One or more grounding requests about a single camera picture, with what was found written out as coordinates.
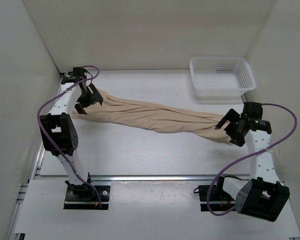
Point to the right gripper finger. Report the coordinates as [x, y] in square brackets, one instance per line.
[230, 116]
[237, 140]

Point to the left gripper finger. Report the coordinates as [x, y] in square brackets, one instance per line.
[95, 95]
[80, 108]

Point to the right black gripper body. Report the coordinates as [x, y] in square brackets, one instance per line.
[232, 129]

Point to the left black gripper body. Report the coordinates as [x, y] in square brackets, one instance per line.
[87, 98]

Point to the beige trousers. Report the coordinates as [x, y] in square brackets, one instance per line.
[154, 117]

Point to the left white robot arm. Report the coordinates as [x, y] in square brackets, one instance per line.
[57, 129]

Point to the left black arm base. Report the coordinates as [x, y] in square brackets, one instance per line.
[83, 197]

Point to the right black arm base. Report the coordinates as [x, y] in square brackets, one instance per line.
[219, 200]

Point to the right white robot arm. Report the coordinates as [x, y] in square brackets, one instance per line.
[262, 196]

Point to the white plastic mesh basket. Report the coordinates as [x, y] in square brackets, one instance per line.
[221, 77]

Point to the aluminium front rail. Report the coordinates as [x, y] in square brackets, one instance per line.
[127, 178]

